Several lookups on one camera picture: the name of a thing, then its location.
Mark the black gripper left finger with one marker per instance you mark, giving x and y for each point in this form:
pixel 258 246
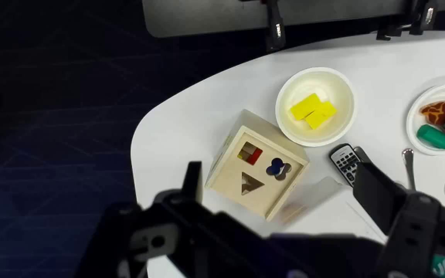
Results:
pixel 178 227

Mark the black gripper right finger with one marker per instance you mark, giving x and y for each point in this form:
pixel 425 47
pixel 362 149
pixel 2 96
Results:
pixel 413 221

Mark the wooden shape sorting box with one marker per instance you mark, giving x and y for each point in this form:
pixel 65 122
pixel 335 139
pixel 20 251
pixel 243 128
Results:
pixel 257 166

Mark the black remote control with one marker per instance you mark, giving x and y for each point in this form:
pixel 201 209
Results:
pixel 345 159

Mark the brown spotted toy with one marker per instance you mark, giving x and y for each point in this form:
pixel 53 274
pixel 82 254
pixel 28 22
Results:
pixel 434 113

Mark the white plate with toys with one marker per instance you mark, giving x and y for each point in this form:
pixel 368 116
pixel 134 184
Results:
pixel 425 121

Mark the yellow block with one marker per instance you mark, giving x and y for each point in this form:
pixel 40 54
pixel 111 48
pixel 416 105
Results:
pixel 304 107
pixel 320 116

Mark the white paper bowl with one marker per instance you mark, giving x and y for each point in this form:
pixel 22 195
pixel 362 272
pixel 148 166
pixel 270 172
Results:
pixel 329 85

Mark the black clamp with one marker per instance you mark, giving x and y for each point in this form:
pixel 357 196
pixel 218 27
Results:
pixel 417 17
pixel 275 27

